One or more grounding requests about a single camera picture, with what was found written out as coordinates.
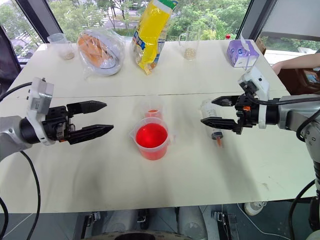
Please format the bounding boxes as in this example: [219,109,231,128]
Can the short clear measuring cup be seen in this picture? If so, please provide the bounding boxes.
[47,32,76,61]

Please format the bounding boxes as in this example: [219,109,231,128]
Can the person's bare hand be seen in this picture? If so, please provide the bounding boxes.
[271,61,285,75]

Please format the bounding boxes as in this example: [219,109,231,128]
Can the brown cardboard box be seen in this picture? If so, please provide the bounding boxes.
[255,36,267,56]

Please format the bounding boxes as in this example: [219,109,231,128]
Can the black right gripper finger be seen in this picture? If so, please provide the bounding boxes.
[200,117,243,135]
[210,95,245,108]

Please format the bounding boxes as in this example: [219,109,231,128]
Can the yellow snack bag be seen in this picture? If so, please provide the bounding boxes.
[131,0,179,76]

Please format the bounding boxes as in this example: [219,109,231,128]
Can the black fabric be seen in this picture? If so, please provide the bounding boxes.
[0,24,22,89]

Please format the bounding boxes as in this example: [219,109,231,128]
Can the small clear plastic cup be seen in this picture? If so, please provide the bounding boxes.
[143,98,165,121]

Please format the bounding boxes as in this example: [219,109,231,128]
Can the white shoe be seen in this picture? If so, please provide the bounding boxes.
[244,199,268,217]

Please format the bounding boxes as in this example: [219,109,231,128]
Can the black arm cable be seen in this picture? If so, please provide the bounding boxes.
[0,81,42,240]
[246,86,320,106]

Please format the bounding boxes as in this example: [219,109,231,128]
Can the grey robot leg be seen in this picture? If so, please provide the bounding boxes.
[177,206,209,240]

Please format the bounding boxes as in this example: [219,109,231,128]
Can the purple tissue box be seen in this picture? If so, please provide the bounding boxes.
[225,39,261,69]

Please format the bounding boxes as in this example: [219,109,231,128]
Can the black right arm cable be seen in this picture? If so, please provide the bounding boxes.
[246,86,320,106]

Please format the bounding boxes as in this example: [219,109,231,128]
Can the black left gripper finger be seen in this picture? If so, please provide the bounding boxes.
[67,123,115,146]
[66,100,108,117]

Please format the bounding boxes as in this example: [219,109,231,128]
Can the dark brown chair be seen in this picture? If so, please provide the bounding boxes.
[277,66,320,96]

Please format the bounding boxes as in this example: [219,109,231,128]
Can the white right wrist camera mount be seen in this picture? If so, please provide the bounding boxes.
[237,66,271,130]

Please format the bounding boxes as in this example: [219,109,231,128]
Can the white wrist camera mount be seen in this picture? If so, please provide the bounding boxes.
[25,77,55,146]
[237,66,271,130]

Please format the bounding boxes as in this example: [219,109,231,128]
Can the clear bag with bowls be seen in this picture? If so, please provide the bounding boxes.
[77,27,126,81]

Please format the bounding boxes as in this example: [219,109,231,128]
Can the measuring jug with red liquid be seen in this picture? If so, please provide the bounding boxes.
[128,117,176,161]

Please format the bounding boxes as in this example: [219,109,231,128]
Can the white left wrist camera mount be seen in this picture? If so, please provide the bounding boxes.
[25,77,55,146]

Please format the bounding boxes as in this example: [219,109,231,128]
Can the clear glass with grains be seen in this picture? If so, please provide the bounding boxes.
[178,25,201,62]

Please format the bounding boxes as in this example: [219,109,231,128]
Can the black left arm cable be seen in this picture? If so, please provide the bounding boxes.
[0,81,42,240]

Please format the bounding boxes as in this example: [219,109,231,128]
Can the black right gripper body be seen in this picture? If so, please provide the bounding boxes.
[234,92,260,128]

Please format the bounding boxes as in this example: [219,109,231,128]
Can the clear plastic syringe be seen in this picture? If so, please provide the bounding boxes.
[199,99,225,149]

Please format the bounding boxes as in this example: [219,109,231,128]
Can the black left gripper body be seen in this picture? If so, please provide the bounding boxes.
[41,105,76,144]

